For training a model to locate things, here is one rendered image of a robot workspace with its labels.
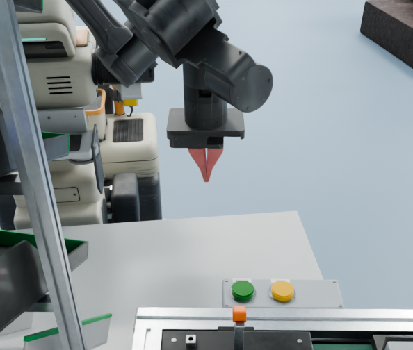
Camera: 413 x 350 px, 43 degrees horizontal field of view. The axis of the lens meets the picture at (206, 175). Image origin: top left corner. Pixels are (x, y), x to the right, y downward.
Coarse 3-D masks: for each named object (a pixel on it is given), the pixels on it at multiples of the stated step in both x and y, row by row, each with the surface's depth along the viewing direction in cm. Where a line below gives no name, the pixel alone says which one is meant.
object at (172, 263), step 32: (96, 224) 123; (128, 224) 123; (160, 224) 123; (192, 224) 123; (224, 224) 123; (256, 224) 123; (288, 224) 123; (96, 256) 114; (128, 256) 114; (160, 256) 114; (192, 256) 114; (224, 256) 114; (256, 256) 114; (288, 256) 114; (96, 288) 107; (128, 288) 107; (160, 288) 107; (192, 288) 107
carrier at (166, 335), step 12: (168, 336) 84; (180, 336) 84; (204, 336) 84; (216, 336) 84; (228, 336) 84; (252, 336) 84; (264, 336) 84; (276, 336) 84; (288, 336) 84; (300, 336) 84; (168, 348) 82; (180, 348) 82; (192, 348) 82; (204, 348) 82; (216, 348) 82; (228, 348) 82; (252, 348) 82; (264, 348) 82; (276, 348) 82; (288, 348) 82; (300, 348) 82; (312, 348) 82
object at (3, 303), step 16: (0, 240) 69; (16, 240) 68; (32, 240) 68; (64, 240) 67; (80, 240) 67; (0, 256) 46; (16, 256) 49; (32, 256) 52; (80, 256) 65; (0, 272) 46; (16, 272) 49; (32, 272) 53; (0, 288) 47; (16, 288) 50; (32, 288) 53; (0, 304) 47; (16, 304) 50; (32, 304) 53; (0, 320) 47
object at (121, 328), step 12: (36, 312) 101; (48, 312) 101; (84, 312) 101; (96, 312) 101; (108, 312) 101; (120, 312) 101; (132, 312) 101; (36, 324) 99; (48, 324) 99; (120, 324) 99; (132, 324) 99; (108, 336) 97; (120, 336) 97; (132, 336) 97; (96, 348) 95; (108, 348) 95; (120, 348) 95
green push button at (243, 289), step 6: (240, 282) 93; (246, 282) 93; (234, 288) 92; (240, 288) 92; (246, 288) 92; (252, 288) 92; (234, 294) 91; (240, 294) 91; (246, 294) 91; (252, 294) 91
